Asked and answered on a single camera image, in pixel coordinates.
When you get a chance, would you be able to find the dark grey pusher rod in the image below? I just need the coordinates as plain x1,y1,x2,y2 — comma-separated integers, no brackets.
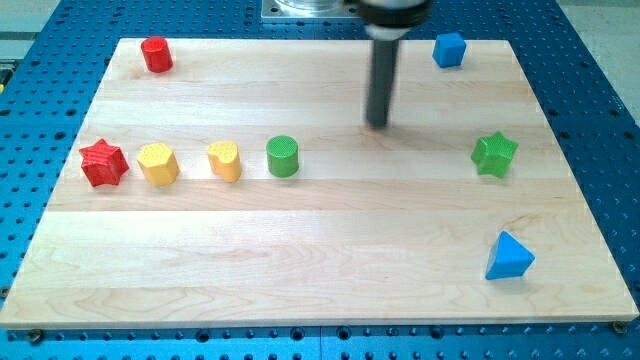
366,40,399,127

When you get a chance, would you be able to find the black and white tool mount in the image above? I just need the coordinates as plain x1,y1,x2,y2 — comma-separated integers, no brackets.
355,0,432,41

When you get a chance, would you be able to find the blue cube block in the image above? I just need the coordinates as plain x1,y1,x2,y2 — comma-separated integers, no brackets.
432,32,466,68

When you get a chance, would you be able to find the blue triangle block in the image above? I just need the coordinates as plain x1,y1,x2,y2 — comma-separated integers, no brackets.
485,231,536,280

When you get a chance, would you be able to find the green cylinder block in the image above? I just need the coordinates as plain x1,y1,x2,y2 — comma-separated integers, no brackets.
266,135,299,178

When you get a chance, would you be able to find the green star block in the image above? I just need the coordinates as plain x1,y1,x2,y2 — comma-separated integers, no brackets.
471,132,519,178

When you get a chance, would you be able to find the light wooden board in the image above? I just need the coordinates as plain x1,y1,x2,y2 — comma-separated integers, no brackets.
1,38,638,330

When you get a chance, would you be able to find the yellow heart block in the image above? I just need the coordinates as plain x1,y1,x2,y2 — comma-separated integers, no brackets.
206,141,242,183

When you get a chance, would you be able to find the red cylinder block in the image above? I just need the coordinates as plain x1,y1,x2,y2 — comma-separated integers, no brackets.
141,36,173,73

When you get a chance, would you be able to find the yellow hexagon block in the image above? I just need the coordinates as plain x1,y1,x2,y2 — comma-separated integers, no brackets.
137,142,180,187

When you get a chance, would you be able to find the red star block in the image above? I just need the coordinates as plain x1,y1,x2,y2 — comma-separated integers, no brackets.
79,139,129,187

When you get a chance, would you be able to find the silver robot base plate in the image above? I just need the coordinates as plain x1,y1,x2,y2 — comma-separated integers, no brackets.
261,0,356,20

